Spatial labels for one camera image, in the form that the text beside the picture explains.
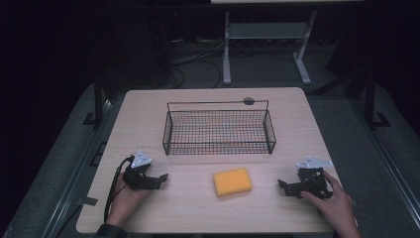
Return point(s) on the black metal post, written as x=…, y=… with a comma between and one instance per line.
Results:
x=371, y=99
x=98, y=99

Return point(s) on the white metal stand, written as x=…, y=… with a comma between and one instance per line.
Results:
x=264, y=31

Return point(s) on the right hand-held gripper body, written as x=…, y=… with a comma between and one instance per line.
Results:
x=312, y=180

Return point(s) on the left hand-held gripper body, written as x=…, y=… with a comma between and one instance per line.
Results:
x=140, y=172

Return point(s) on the yellow sponge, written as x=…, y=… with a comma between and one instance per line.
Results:
x=232, y=181

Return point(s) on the person's right hand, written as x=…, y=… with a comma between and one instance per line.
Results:
x=333, y=206

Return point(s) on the round dark table grommet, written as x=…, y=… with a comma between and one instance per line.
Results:
x=248, y=101

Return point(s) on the person's left hand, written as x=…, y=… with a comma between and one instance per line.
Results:
x=127, y=200

